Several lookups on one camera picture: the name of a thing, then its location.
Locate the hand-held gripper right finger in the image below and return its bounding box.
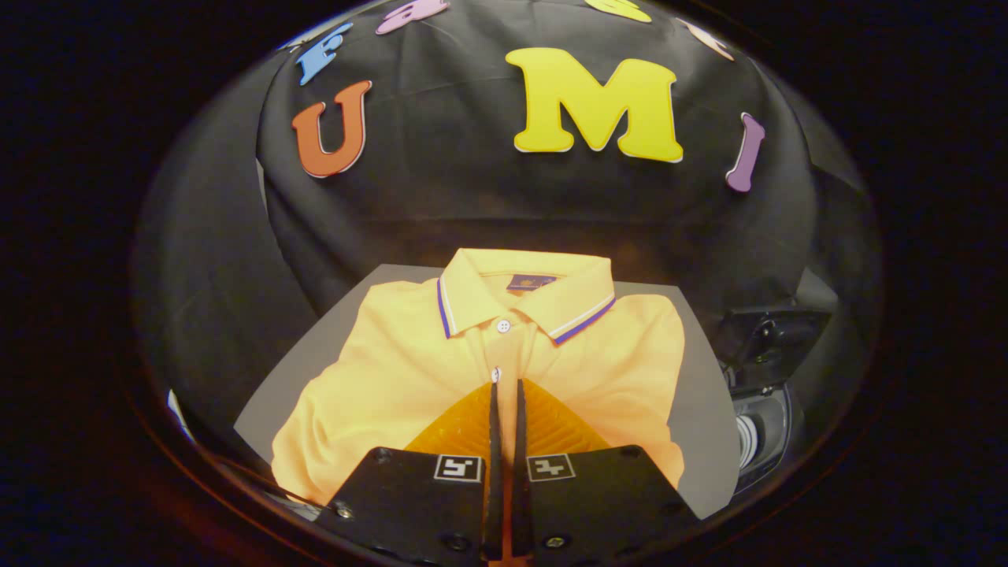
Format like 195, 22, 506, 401
512, 378, 702, 561

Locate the dark washing machine lid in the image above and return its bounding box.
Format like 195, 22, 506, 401
713, 268, 839, 387

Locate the orange polo shirt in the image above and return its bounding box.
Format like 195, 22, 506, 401
271, 248, 687, 506

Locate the grey cabinet with dark top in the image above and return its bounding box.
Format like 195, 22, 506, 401
234, 264, 743, 521

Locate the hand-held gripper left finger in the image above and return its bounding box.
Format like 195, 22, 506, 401
315, 380, 505, 564

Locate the white and blue object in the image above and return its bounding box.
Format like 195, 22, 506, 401
167, 390, 194, 442

